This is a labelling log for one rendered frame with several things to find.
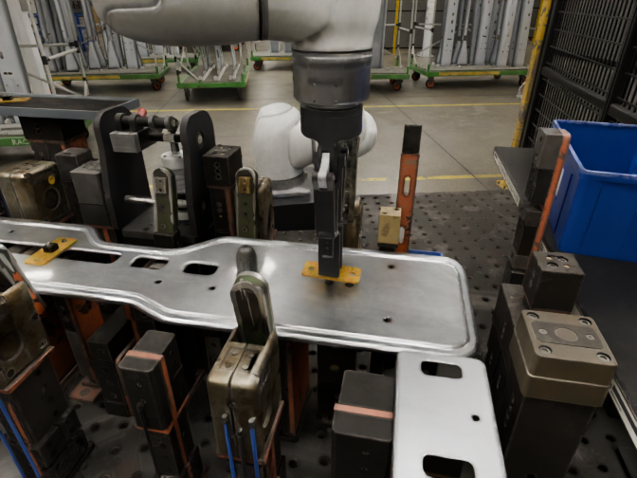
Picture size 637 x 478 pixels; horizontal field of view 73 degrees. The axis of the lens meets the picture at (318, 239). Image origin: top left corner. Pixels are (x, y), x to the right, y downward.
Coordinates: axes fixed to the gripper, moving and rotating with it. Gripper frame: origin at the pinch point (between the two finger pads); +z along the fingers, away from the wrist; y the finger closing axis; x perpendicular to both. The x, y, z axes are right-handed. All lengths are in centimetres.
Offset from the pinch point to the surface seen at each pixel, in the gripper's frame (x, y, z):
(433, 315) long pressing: 14.7, 4.7, 5.8
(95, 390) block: -45, 2, 35
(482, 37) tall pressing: 125, -806, 26
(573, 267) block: 30.6, 2.2, -2.0
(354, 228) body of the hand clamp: 1.8, -13.2, 3.1
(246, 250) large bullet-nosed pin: -12.2, 0.7, 1.0
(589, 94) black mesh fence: 54, -74, -9
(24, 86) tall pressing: -342, -308, 37
